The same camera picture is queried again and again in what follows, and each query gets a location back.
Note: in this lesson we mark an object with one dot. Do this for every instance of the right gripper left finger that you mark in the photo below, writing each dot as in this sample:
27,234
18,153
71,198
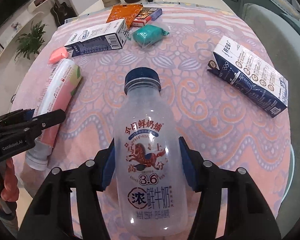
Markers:
66,206

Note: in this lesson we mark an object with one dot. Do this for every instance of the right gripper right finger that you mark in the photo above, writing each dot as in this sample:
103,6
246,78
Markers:
248,215

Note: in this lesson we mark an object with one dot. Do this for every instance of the clear plastic milk bottle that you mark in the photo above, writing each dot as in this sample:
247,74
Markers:
150,180

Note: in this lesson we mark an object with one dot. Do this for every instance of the blue white milk carton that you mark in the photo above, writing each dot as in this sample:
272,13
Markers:
251,75

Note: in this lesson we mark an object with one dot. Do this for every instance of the orange snack wrapper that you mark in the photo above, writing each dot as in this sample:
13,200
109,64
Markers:
127,12

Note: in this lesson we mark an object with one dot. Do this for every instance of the light blue trash basket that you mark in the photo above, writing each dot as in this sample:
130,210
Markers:
291,172

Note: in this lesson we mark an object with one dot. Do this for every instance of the person's left hand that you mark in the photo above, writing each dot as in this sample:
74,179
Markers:
10,193

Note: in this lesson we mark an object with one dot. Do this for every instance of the pink wrapped packet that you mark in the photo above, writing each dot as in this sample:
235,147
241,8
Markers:
57,55

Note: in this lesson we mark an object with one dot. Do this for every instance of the white tv cabinet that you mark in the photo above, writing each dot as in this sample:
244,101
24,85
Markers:
19,22

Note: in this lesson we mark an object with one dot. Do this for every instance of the black acoustic guitar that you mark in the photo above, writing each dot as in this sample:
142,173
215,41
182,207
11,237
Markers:
62,12

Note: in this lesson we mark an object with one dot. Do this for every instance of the teal wrapped packet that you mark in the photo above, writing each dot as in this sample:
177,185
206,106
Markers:
149,35

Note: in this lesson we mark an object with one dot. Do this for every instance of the red blue card box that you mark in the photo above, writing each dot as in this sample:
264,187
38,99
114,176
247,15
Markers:
146,15

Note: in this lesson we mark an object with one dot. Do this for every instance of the teal fabric sofa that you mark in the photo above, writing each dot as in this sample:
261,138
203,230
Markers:
277,25

